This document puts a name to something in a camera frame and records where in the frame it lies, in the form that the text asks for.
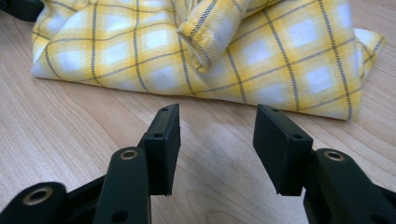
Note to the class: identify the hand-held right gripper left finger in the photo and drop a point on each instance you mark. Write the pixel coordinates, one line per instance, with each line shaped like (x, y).
(163, 155)

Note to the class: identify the yellow plaid shirt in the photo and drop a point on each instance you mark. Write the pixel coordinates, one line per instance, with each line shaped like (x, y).
(193, 62)

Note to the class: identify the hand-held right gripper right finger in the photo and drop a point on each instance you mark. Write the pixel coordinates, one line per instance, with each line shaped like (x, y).
(280, 155)

